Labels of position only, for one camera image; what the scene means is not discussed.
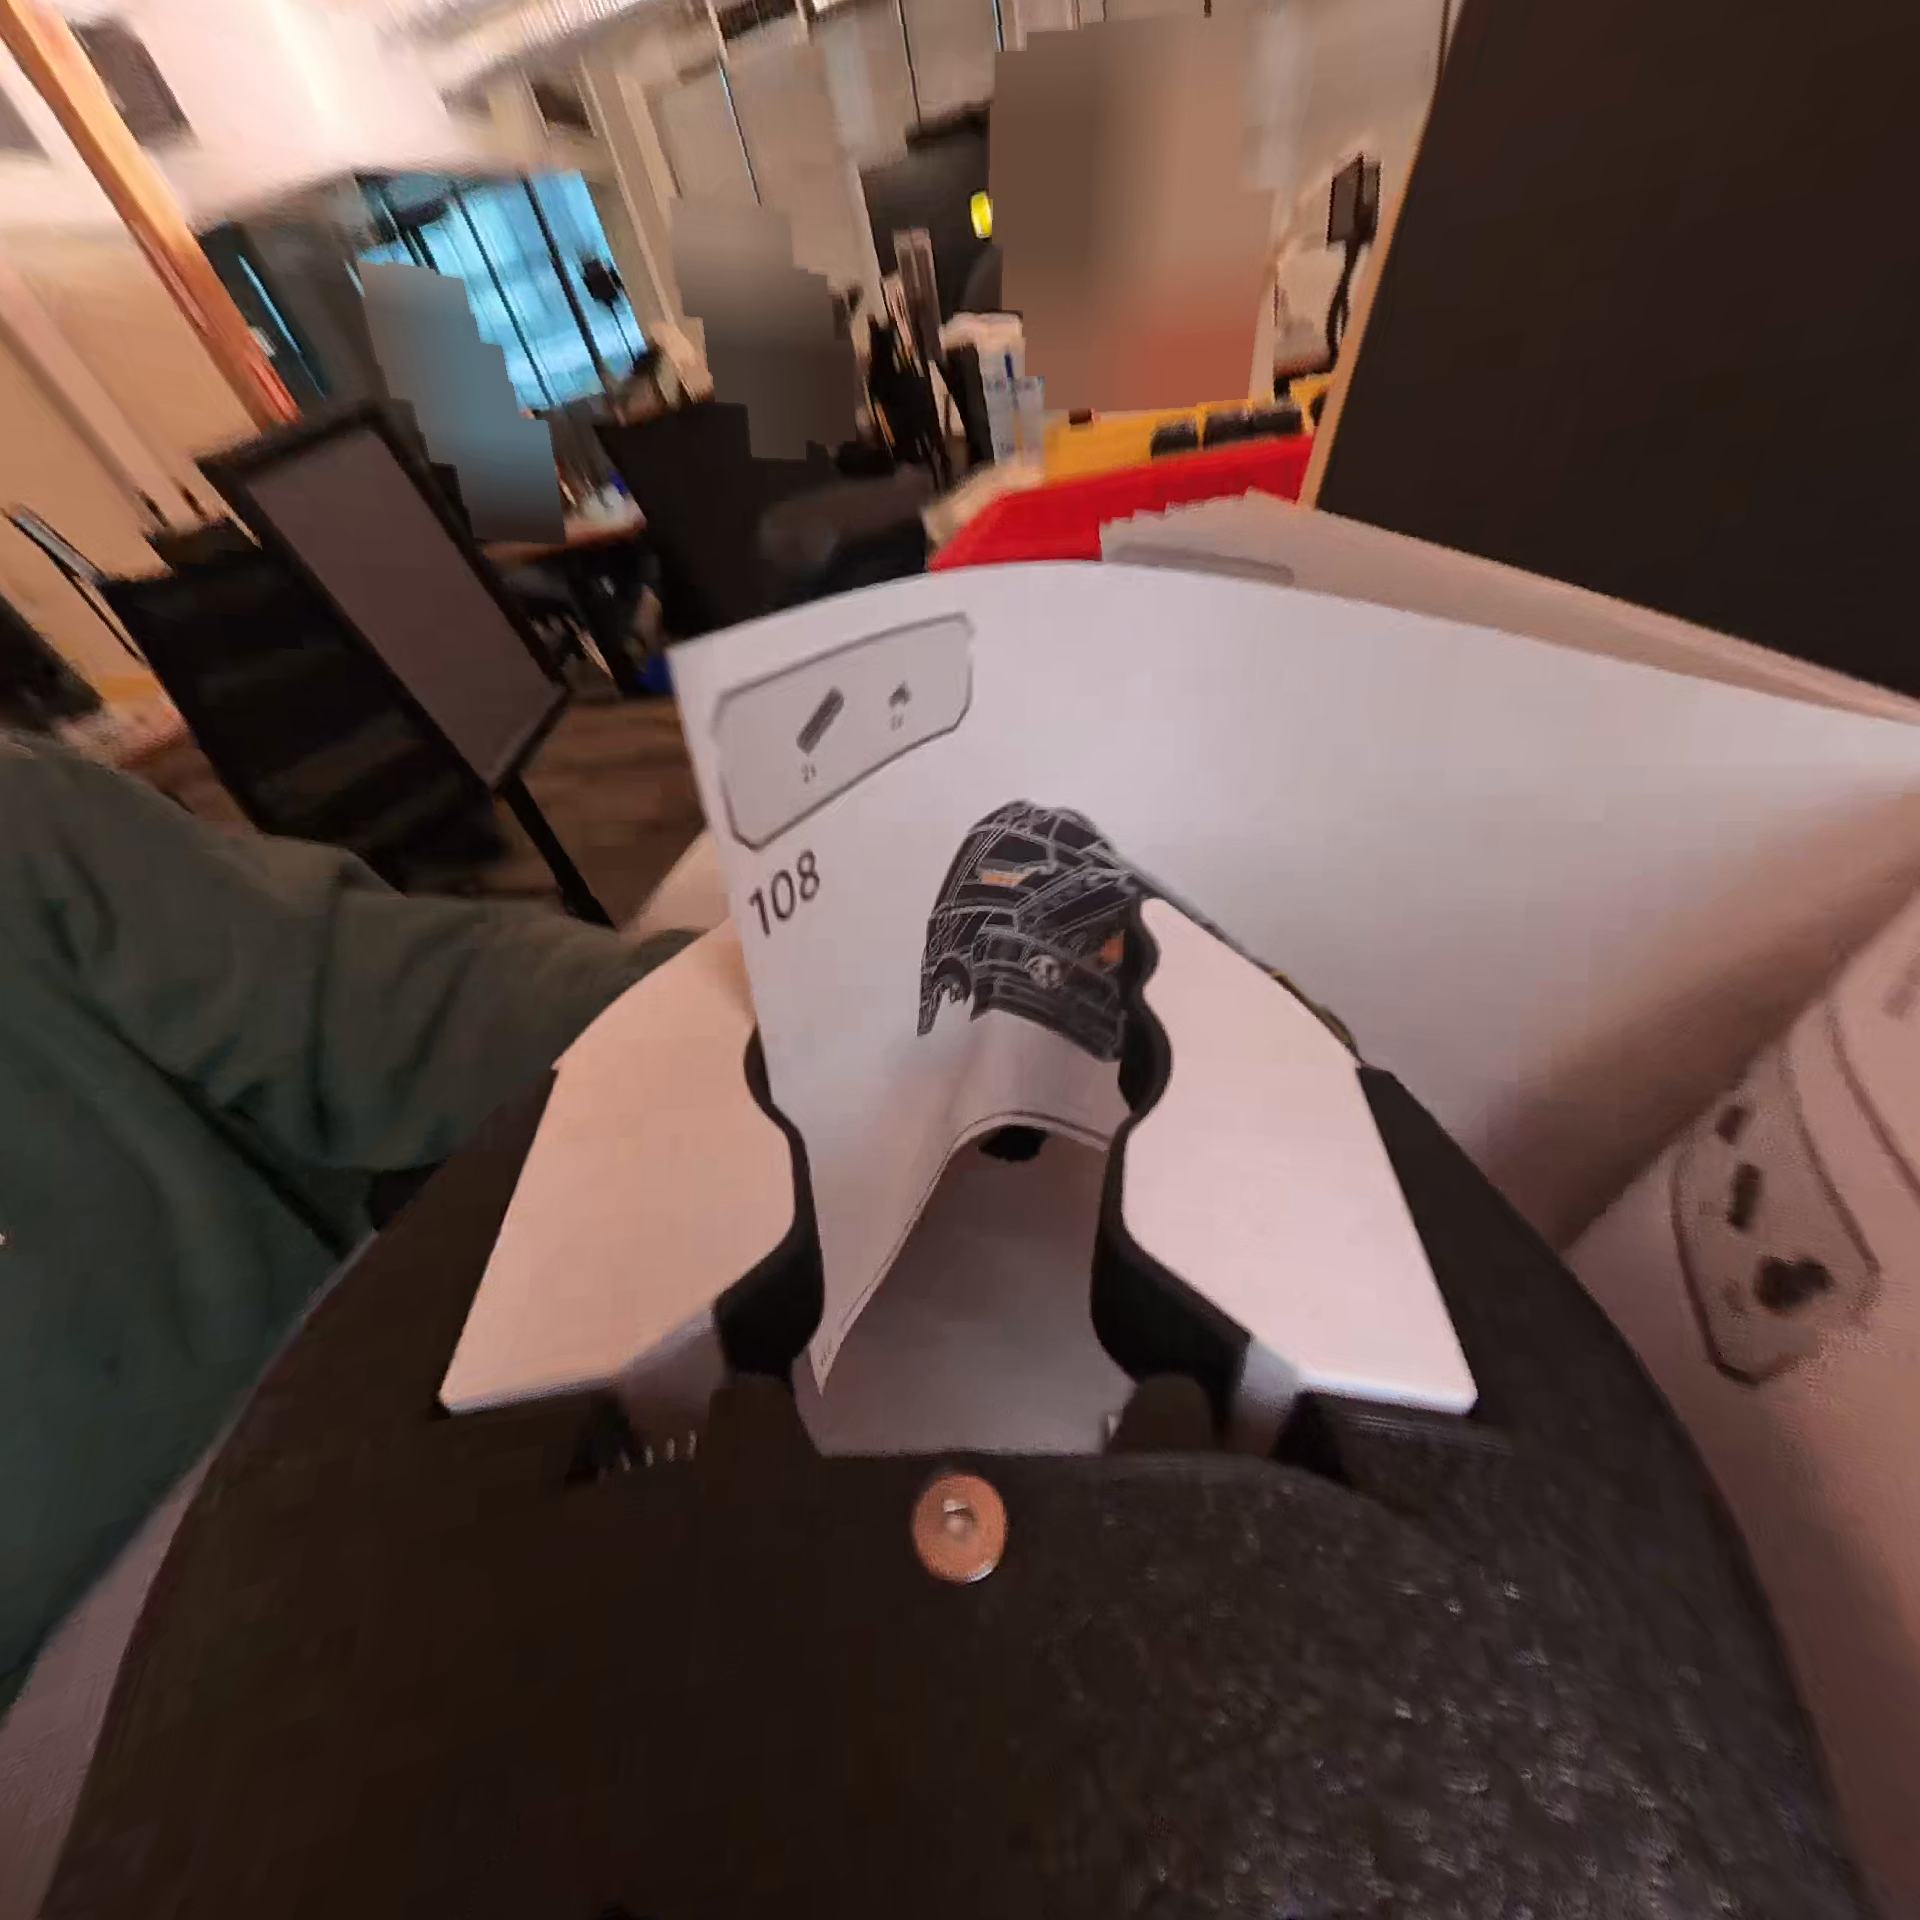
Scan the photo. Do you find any person's green sweatshirt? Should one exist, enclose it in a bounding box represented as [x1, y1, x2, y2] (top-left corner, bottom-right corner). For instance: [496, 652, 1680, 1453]
[0, 729, 696, 1719]

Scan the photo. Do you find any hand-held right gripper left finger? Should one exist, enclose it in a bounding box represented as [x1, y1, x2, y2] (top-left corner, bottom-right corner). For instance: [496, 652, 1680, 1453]
[441, 956, 828, 1413]

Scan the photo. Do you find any yellow plastic bin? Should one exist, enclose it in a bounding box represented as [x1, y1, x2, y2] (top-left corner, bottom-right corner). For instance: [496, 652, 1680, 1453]
[1035, 391, 1328, 482]

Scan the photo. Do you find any black flag board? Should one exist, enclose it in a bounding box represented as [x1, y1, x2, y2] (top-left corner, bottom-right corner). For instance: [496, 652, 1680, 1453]
[1310, 0, 1920, 711]

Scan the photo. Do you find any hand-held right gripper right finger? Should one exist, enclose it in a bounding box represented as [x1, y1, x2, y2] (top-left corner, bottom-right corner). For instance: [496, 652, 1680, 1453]
[1088, 897, 1478, 1413]

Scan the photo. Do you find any red plastic bin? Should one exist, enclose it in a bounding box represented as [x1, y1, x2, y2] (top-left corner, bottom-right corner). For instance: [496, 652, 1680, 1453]
[925, 436, 1320, 579]

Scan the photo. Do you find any lego instruction booklet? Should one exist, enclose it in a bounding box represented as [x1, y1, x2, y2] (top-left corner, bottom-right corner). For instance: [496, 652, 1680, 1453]
[668, 497, 1920, 1920]

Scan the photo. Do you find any black office chair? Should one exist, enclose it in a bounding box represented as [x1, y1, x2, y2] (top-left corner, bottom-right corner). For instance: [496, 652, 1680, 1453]
[197, 402, 619, 921]
[92, 525, 511, 889]

